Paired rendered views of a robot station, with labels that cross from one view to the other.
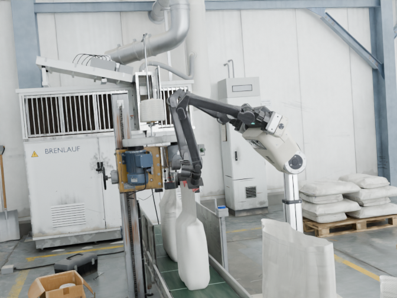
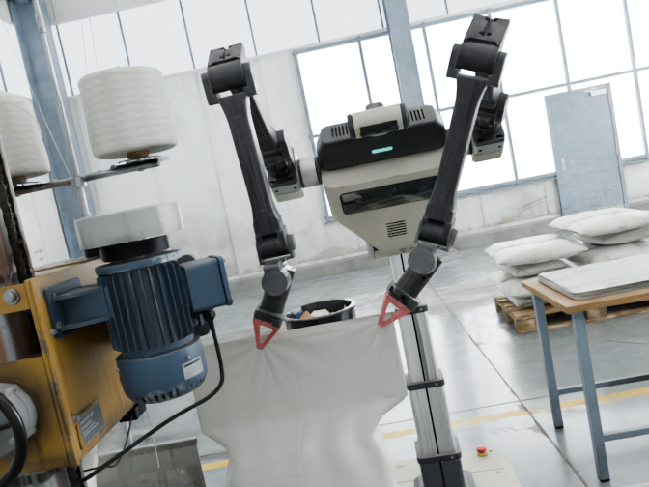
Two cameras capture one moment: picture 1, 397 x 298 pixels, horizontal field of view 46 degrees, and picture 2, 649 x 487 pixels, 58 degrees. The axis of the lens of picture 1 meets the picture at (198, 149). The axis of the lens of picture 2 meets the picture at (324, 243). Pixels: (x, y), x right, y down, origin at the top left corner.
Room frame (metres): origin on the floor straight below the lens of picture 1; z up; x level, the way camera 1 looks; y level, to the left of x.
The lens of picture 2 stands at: (2.69, 1.35, 1.39)
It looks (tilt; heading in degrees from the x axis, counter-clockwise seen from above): 5 degrees down; 287
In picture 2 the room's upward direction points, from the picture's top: 11 degrees counter-clockwise
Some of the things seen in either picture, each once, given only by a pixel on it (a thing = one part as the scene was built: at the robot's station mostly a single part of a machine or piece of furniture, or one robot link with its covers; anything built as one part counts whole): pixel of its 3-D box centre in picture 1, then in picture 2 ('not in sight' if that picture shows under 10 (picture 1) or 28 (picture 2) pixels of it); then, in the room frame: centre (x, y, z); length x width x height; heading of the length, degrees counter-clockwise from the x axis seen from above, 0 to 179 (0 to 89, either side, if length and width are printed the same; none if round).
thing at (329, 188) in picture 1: (329, 187); not in sight; (5.82, -1.62, 0.56); 0.66 x 0.42 x 0.15; 103
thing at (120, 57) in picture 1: (100, 61); not in sight; (5.97, 1.17, 2.38); 1.53 x 0.53 x 0.61; 103
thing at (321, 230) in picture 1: (342, 220); not in sight; (6.10, -1.85, 0.07); 1.20 x 0.82 x 0.14; 105
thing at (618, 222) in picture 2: not in sight; (615, 222); (1.84, -3.57, 0.68); 0.66 x 0.42 x 0.13; 11
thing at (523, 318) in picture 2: not in sight; (578, 300); (2.18, -3.74, 0.07); 1.20 x 0.82 x 0.14; 11
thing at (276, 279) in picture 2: (179, 161); (276, 265); (3.17, 0.14, 1.24); 0.11 x 0.09 x 0.12; 101
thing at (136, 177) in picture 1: (137, 167); (154, 325); (3.31, 0.45, 1.21); 0.15 x 0.15 x 0.25
